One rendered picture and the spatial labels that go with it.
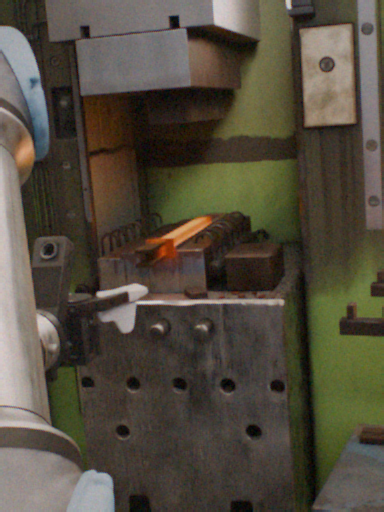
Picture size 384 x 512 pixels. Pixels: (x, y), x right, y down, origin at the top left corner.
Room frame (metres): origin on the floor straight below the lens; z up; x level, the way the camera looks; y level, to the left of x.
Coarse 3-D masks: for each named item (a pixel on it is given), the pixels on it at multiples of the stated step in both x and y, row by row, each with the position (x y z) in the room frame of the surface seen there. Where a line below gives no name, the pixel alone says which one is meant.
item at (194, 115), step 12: (156, 96) 1.49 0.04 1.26; (168, 96) 1.49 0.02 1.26; (180, 96) 1.48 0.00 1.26; (192, 96) 1.52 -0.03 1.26; (204, 96) 1.61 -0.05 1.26; (216, 96) 1.70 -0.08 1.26; (156, 108) 1.49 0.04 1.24; (168, 108) 1.49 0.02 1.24; (180, 108) 1.48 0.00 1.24; (192, 108) 1.51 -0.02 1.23; (204, 108) 1.60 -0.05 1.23; (216, 108) 1.70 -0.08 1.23; (156, 120) 1.49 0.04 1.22; (168, 120) 1.49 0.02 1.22; (180, 120) 1.48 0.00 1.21; (192, 120) 1.51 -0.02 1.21; (204, 120) 1.60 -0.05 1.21
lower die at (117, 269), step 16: (176, 224) 1.73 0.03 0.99; (208, 224) 1.62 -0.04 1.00; (224, 224) 1.65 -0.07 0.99; (144, 240) 1.53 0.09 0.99; (192, 240) 1.48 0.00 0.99; (208, 240) 1.46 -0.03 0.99; (112, 256) 1.44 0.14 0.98; (128, 256) 1.41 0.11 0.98; (176, 256) 1.38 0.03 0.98; (192, 256) 1.38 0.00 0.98; (208, 256) 1.40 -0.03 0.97; (112, 272) 1.42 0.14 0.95; (128, 272) 1.41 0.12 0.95; (144, 272) 1.40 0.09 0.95; (160, 272) 1.39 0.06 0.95; (176, 272) 1.38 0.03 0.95; (192, 272) 1.38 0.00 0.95; (208, 272) 1.39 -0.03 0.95; (224, 272) 1.51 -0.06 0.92; (112, 288) 1.42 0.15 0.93; (160, 288) 1.39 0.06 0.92; (176, 288) 1.39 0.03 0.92; (208, 288) 1.38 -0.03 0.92
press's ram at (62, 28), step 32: (64, 0) 1.43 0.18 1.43; (96, 0) 1.41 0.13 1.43; (128, 0) 1.40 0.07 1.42; (160, 0) 1.38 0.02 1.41; (192, 0) 1.37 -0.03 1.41; (224, 0) 1.43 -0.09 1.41; (256, 0) 1.73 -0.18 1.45; (64, 32) 1.43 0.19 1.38; (96, 32) 1.41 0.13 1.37; (128, 32) 1.40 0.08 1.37; (224, 32) 1.50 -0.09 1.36; (256, 32) 1.71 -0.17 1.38
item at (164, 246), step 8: (184, 224) 1.58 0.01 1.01; (192, 224) 1.58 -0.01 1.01; (200, 224) 1.60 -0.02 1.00; (176, 232) 1.49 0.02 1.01; (184, 232) 1.49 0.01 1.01; (192, 232) 1.53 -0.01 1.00; (152, 240) 1.38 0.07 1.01; (160, 240) 1.38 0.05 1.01; (168, 240) 1.37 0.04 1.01; (176, 240) 1.43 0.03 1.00; (144, 248) 1.31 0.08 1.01; (152, 248) 1.30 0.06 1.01; (160, 248) 1.36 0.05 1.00; (168, 248) 1.37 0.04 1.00; (144, 256) 1.29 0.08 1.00; (152, 256) 1.32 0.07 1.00; (160, 256) 1.35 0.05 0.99; (168, 256) 1.37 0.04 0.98; (144, 264) 1.29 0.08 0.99; (152, 264) 1.29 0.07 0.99
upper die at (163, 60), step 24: (96, 48) 1.42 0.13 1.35; (120, 48) 1.40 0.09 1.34; (144, 48) 1.39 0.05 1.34; (168, 48) 1.38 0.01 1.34; (192, 48) 1.40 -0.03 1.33; (216, 48) 1.57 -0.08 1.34; (96, 72) 1.42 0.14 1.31; (120, 72) 1.40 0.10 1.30; (144, 72) 1.39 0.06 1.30; (168, 72) 1.38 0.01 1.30; (192, 72) 1.39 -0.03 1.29; (216, 72) 1.56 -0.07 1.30
